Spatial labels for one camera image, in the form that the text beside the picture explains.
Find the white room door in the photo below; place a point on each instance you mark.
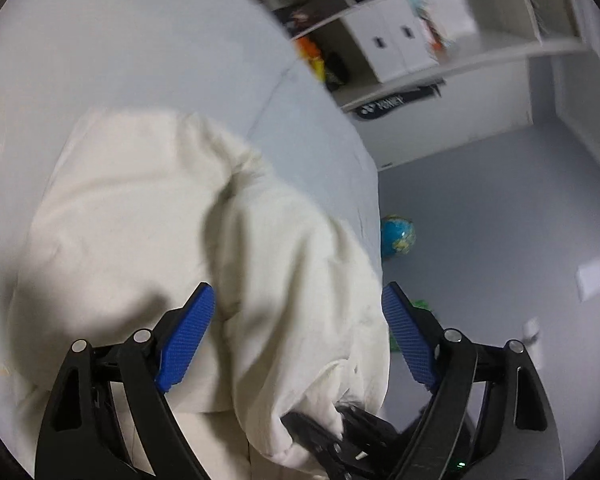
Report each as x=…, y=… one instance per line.
x=455, y=125

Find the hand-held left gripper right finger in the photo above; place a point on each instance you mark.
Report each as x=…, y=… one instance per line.
x=410, y=340

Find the white open wardrobe shelf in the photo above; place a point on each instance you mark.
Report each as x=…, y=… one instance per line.
x=505, y=25

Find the black racket bag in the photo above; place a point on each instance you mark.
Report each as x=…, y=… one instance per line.
x=390, y=105

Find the white drawer unit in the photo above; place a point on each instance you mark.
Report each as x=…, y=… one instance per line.
x=385, y=42

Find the blue globe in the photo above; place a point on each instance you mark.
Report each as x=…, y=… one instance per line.
x=397, y=237

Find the white hooded coat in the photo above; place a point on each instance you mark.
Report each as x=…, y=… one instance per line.
x=155, y=235

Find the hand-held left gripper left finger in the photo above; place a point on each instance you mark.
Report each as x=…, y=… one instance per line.
x=187, y=340

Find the green shopping bag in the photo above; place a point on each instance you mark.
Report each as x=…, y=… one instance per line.
x=422, y=304

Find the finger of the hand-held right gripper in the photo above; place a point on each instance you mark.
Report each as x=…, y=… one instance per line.
x=367, y=420
x=307, y=432

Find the yellow box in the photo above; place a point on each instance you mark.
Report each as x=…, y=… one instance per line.
x=318, y=69

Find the bed with grey sheet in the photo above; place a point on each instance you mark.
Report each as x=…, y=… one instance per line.
x=130, y=35

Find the orange box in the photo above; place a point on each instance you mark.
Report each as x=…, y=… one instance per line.
x=308, y=47

